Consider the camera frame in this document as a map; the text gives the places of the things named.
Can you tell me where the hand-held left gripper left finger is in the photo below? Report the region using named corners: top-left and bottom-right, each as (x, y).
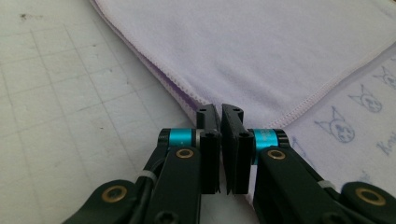
top-left (195, 103), bottom-right (222, 195)

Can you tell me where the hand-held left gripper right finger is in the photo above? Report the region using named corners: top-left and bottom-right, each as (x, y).
top-left (220, 103), bottom-right (255, 195)

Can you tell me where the lavender printed towel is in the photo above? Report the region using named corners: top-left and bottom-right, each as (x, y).
top-left (90, 0), bottom-right (396, 216)

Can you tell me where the white grid mat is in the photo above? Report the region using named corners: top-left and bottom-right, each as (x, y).
top-left (0, 0), bottom-right (225, 224)

